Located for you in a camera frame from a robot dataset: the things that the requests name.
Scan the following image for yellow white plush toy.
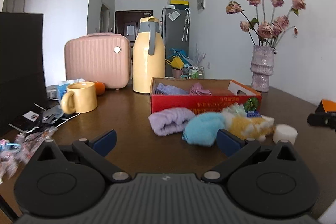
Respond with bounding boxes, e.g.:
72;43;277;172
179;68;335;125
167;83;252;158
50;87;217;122
222;112;273;143

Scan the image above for light blue plush toy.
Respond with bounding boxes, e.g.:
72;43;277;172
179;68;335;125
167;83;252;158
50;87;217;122
182;112;225;147

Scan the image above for white round sponge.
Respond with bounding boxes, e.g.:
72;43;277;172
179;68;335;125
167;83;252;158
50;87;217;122
273;124;298;145

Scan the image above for white triangular sponge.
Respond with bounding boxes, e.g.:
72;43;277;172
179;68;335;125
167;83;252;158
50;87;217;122
261;115;274;127

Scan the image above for brown layered sponge block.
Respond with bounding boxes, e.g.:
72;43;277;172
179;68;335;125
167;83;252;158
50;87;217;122
209;88;235;96

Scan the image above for lilac fluffy towel roll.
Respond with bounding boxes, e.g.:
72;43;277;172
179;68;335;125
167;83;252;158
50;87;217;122
148;107;195;136

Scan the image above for purple satin bow scrunchie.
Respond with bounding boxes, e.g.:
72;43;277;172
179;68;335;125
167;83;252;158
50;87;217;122
189;83;212;96

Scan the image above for lavender knitted cloth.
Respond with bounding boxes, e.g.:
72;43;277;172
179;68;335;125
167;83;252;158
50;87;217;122
154;83;188;96

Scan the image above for mint green fluffy ball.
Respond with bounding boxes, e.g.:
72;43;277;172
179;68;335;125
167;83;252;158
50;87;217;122
223;103;247;117

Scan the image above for orange black small box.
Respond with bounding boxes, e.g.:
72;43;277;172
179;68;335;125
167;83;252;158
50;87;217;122
315;99;336;113

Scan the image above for blue white small carton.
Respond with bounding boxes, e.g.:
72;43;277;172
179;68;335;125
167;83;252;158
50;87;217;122
246;110;262;118

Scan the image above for yellow ceramic mug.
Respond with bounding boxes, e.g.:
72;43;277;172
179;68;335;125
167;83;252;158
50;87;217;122
60;81;97;115

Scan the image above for orange fruit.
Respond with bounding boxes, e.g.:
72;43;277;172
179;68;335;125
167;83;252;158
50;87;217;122
94;81;105;96

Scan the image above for red cardboard box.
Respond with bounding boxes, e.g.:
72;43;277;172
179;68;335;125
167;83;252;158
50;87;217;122
150;78;262;115

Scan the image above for blue tissue pack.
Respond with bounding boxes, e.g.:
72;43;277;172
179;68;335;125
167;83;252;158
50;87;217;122
46;79;84;102

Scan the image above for purple textured vase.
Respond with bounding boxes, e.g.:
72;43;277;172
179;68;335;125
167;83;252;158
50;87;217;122
250;46;274;92

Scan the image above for pink mini suitcase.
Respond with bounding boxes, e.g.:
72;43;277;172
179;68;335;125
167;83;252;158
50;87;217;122
64;32;130;89

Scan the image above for black paper shopping bag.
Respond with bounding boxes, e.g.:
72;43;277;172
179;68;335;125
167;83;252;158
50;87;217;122
1;11;48;135

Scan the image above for dried pink roses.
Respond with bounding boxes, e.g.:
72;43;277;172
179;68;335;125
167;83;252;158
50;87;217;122
226;0;306;49

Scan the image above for yellow watering can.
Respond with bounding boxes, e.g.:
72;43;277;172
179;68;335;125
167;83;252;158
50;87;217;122
165;56;185;70

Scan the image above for yellow thermos jug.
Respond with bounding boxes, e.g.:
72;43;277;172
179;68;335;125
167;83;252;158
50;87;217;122
133;16;166;94

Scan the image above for dark wooden door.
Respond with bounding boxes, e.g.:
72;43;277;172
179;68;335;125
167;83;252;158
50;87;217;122
114;10;153;36

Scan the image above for grey refrigerator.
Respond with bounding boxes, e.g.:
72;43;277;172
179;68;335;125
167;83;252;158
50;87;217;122
161;5;191;78

